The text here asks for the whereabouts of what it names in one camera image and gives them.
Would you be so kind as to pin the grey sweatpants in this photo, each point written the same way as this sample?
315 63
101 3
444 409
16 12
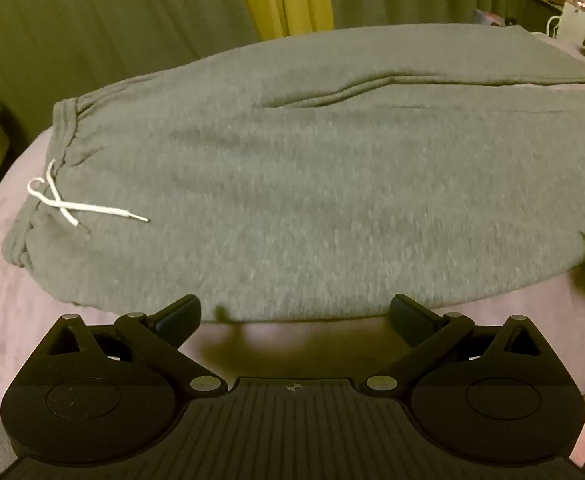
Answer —
297 185

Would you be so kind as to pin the dark nightstand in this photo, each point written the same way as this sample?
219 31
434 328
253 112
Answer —
539 5

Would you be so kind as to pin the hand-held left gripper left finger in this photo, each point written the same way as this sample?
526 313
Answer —
180 316

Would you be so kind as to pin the pink bed blanket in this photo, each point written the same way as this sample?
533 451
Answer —
2 320

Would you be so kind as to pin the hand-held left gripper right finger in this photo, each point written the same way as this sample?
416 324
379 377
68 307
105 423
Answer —
408 321

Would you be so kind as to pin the pink and blue packet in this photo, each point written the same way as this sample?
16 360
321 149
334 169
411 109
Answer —
492 17

